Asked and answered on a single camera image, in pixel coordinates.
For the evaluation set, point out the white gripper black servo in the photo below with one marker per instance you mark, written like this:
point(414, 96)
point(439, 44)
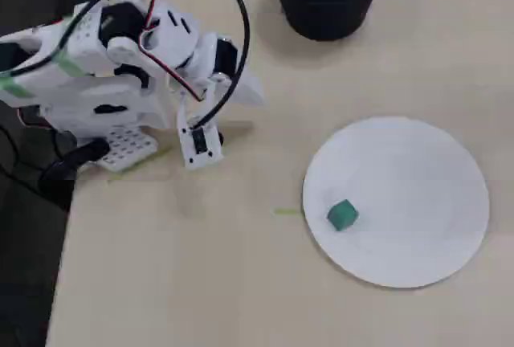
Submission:
point(227, 55)

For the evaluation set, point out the green cube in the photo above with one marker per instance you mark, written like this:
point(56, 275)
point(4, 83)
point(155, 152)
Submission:
point(342, 214)

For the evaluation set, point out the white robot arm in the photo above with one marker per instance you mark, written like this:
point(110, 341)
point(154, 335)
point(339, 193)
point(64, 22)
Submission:
point(80, 94)

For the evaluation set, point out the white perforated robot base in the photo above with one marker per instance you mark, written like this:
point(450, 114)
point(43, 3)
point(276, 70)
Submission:
point(128, 148)

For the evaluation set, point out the black bin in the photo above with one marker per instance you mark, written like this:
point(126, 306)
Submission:
point(327, 5)

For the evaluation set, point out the short green tape strip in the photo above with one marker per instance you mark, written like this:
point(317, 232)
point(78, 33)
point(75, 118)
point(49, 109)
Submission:
point(287, 212)

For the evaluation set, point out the black table clamp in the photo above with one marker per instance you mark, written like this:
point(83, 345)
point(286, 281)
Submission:
point(68, 166)

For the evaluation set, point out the white paper plate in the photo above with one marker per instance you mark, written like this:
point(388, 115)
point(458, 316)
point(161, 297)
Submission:
point(409, 186)

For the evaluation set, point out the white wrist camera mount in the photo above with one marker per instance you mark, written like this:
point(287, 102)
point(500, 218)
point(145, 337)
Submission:
point(209, 158)

